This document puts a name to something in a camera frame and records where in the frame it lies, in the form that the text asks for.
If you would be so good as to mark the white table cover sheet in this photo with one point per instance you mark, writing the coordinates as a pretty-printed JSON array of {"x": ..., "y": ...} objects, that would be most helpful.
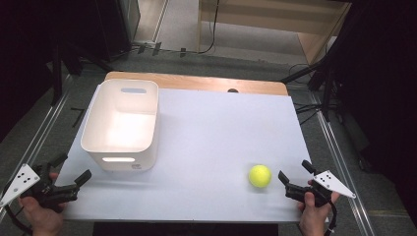
[{"x": 209, "y": 141}]

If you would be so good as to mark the wooden table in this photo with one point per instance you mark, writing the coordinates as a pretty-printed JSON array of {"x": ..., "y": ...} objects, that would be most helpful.
[{"x": 196, "y": 82}]

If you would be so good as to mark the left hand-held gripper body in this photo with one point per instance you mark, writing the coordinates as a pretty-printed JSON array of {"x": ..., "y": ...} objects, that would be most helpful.
[{"x": 19, "y": 182}]

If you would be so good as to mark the black metal stand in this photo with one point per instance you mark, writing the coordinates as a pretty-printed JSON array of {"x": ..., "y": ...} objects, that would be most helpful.
[{"x": 59, "y": 72}]

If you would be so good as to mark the person's right hand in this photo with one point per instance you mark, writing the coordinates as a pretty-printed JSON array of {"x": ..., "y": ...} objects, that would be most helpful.
[{"x": 313, "y": 219}]

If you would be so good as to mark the metal floor rail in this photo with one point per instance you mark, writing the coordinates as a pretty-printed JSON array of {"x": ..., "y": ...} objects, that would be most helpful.
[
  {"x": 42, "y": 128},
  {"x": 341, "y": 167}
]

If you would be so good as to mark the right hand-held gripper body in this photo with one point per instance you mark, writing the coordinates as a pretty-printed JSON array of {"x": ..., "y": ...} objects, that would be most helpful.
[{"x": 331, "y": 183}]

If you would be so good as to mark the person's left hand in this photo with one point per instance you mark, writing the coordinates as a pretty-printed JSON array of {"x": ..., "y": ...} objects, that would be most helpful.
[{"x": 44, "y": 221}]

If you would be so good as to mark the white plastic storage bin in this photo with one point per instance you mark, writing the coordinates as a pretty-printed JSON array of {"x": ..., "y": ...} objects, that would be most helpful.
[{"x": 121, "y": 128}]

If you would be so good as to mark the light wooden shelf unit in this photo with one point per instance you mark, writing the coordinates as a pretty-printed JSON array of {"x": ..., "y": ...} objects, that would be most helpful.
[{"x": 314, "y": 42}]

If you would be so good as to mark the black tripod stand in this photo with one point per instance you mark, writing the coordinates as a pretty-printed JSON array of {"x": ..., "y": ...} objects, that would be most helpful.
[{"x": 324, "y": 82}]

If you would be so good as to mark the yellow-green tennis ball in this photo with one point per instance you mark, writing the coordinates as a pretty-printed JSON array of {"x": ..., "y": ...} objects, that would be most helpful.
[{"x": 260, "y": 176}]

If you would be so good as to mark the black curtain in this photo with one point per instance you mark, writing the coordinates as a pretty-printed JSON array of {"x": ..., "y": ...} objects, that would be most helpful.
[
  {"x": 387, "y": 82},
  {"x": 39, "y": 32}
]

